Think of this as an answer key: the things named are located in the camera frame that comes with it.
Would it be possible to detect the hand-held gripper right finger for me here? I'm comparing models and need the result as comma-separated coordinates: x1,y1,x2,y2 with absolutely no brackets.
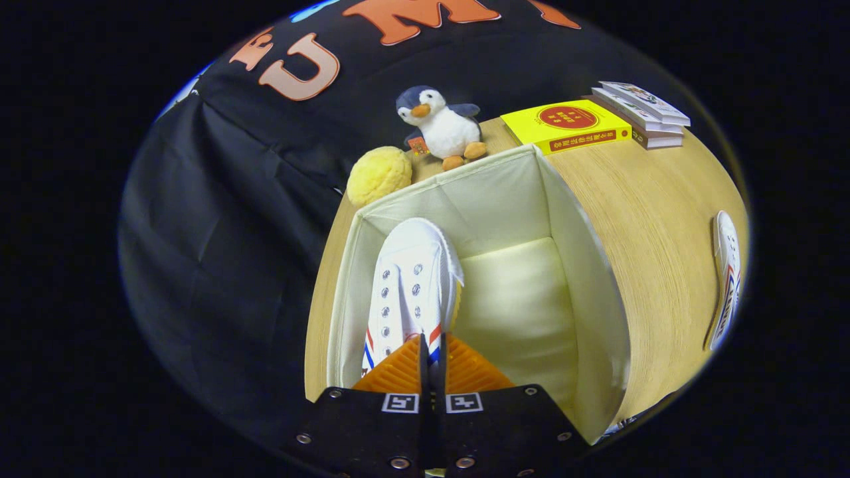
433,334,588,478

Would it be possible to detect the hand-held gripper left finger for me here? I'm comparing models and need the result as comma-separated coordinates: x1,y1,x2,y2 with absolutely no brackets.
296,334,434,478

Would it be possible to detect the white canvas shoe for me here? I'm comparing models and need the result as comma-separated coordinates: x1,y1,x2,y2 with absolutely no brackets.
704,210,742,351
361,218,464,379

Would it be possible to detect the beige fabric storage box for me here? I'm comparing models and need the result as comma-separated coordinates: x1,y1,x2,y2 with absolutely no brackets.
325,144,632,445

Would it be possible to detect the yellow plush ball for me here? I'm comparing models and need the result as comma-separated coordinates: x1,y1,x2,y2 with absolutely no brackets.
347,146,413,208

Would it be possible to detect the black backdrop cloth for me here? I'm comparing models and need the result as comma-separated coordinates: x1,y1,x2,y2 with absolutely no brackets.
120,0,665,432

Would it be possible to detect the penguin plush toy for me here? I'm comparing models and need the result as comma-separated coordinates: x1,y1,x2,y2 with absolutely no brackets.
396,85,487,171

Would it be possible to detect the yellow book with red circle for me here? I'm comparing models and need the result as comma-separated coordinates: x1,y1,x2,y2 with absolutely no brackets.
500,100,633,155

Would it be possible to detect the brown cover book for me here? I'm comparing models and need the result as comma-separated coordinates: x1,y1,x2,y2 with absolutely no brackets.
584,95,685,149

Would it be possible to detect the white cover book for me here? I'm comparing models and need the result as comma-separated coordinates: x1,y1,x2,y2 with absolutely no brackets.
591,87,685,133

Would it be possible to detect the illustrated bird cover book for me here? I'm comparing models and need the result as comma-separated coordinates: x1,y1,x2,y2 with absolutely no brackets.
599,81,691,127

